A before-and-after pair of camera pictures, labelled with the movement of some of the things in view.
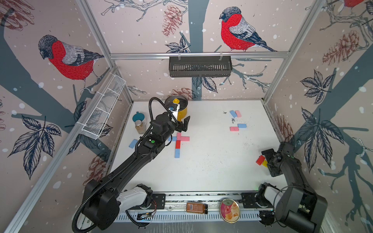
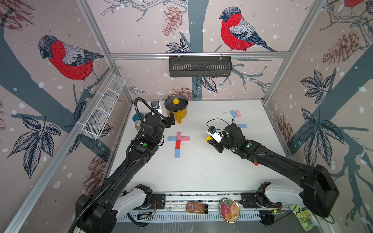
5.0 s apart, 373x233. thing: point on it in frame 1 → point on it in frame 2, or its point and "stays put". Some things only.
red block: [178, 144] stays put
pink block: [185, 138] stays put
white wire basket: [103, 107] stays put
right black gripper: [269, 153] → [216, 145]
